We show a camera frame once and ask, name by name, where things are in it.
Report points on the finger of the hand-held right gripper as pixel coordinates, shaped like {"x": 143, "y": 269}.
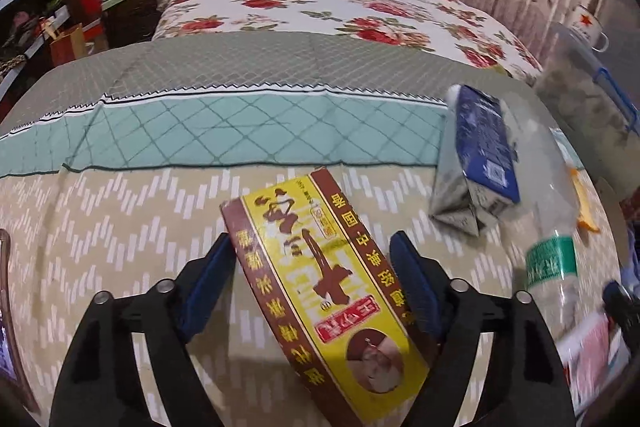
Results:
{"x": 625, "y": 307}

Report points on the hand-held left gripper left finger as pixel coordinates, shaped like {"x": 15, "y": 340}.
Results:
{"x": 210, "y": 287}

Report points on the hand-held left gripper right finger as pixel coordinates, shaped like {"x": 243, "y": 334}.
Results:
{"x": 415, "y": 287}

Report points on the clear bottle green label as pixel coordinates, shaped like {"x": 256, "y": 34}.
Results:
{"x": 550, "y": 257}

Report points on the yellow brown cardboard box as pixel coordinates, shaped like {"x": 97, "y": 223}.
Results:
{"x": 320, "y": 297}

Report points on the orange strip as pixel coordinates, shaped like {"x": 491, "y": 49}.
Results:
{"x": 585, "y": 212}

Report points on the blue white carton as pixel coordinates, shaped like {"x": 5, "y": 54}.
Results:
{"x": 480, "y": 142}

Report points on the zigzag patterned bed sheet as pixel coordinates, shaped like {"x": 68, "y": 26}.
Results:
{"x": 150, "y": 217}

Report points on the smartphone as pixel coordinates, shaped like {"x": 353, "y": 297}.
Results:
{"x": 7, "y": 357}

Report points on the dark wooden nightstand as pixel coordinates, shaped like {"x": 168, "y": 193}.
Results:
{"x": 125, "y": 22}

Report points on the red brown paper bag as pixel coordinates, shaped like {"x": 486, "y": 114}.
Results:
{"x": 67, "y": 47}

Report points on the white enamel mug red star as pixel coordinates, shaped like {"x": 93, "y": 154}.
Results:
{"x": 582, "y": 24}

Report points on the floral bed sheet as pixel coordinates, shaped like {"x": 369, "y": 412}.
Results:
{"x": 310, "y": 7}

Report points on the storage box teal lid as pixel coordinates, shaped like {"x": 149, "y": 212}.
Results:
{"x": 617, "y": 2}

